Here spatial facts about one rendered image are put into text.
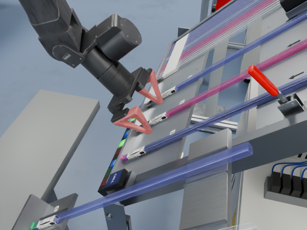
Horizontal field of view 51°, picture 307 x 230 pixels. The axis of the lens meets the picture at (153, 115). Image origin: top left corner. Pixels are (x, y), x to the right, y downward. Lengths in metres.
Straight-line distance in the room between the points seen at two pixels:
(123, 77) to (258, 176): 0.51
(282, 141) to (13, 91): 2.02
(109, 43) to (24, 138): 0.60
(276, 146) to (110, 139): 1.40
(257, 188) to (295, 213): 0.11
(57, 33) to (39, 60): 2.01
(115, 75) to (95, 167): 1.15
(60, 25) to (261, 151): 0.39
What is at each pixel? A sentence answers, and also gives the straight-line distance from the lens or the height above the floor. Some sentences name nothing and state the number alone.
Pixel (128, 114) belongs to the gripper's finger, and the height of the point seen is 0.94.
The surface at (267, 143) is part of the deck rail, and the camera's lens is 0.54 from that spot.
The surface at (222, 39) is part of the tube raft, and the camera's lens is 0.93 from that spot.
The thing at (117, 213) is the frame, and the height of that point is 0.72.
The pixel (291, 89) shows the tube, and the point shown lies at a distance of 0.58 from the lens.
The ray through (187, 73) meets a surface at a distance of 0.94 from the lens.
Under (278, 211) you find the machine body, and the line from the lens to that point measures 0.91.
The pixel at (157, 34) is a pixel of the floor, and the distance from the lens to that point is 2.77.
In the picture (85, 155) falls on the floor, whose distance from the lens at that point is 1.80.
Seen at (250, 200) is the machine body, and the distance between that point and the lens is 0.91.
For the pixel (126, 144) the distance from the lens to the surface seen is 0.84.
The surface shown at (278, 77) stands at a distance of 0.64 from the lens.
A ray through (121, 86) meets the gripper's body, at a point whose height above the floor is 0.97.
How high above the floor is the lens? 1.37
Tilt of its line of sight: 44 degrees down
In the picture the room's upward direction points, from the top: straight up
